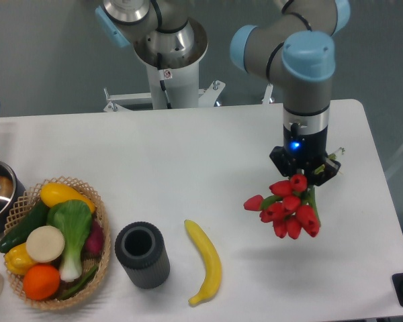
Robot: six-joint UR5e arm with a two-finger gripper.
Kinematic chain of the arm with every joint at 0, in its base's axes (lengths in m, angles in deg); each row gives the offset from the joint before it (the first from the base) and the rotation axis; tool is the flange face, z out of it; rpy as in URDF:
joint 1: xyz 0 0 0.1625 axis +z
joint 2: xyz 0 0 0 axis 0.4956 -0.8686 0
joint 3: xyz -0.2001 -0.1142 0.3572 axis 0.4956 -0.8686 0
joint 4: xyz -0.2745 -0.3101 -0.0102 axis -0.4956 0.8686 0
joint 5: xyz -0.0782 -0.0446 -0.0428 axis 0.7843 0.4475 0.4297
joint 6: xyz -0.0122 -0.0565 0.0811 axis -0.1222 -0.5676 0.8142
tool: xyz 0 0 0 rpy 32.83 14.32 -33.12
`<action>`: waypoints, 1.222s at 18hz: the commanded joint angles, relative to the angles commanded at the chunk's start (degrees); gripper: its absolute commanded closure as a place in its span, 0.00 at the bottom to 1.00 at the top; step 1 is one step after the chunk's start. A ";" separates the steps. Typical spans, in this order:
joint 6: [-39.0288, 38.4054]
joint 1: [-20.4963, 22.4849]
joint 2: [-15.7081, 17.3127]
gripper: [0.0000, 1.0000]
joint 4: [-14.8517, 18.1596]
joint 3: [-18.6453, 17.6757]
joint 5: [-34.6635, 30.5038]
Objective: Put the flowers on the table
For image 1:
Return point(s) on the green bean pod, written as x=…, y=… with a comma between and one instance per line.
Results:
x=79, y=283

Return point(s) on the dark grey ribbed vase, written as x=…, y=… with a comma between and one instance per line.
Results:
x=140, y=249

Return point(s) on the red tulip bouquet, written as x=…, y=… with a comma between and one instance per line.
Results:
x=291, y=207

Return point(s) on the yellow banana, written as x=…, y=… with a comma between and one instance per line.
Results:
x=213, y=266

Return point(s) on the dark green cucumber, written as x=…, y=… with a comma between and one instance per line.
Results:
x=36, y=218

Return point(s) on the yellow bell pepper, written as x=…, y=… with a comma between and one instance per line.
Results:
x=18, y=261

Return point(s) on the purple sweet potato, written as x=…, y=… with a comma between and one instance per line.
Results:
x=94, y=243

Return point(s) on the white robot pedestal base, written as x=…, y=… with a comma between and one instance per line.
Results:
x=169, y=89

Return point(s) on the yellow squash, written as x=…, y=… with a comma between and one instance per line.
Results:
x=53, y=193

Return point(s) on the orange fruit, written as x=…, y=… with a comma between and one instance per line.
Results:
x=41, y=282

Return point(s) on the green bok choy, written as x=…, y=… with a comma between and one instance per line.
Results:
x=73, y=219

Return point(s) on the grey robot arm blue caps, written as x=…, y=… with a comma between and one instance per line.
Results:
x=296, y=54

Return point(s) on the woven wicker basket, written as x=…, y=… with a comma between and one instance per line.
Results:
x=22, y=207

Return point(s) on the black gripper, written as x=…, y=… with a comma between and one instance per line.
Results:
x=304, y=147

